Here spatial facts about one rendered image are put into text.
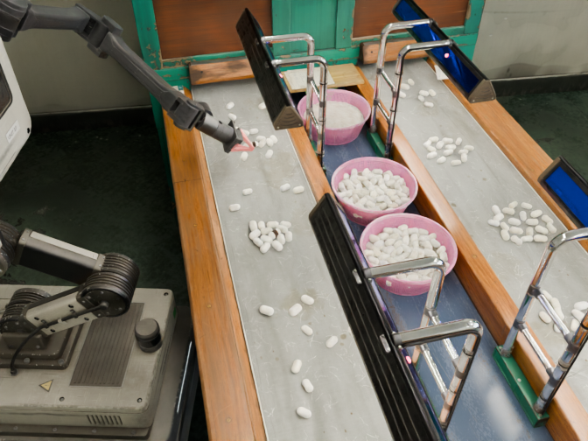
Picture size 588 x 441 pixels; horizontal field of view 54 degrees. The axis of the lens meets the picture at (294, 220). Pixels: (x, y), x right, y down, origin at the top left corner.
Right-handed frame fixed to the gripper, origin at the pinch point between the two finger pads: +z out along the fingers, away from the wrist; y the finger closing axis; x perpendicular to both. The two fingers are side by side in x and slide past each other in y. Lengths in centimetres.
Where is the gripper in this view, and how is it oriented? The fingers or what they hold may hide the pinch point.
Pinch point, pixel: (251, 148)
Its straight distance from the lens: 186.3
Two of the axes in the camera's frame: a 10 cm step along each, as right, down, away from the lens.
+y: -2.3, -6.6, 7.2
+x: -6.3, 6.6, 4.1
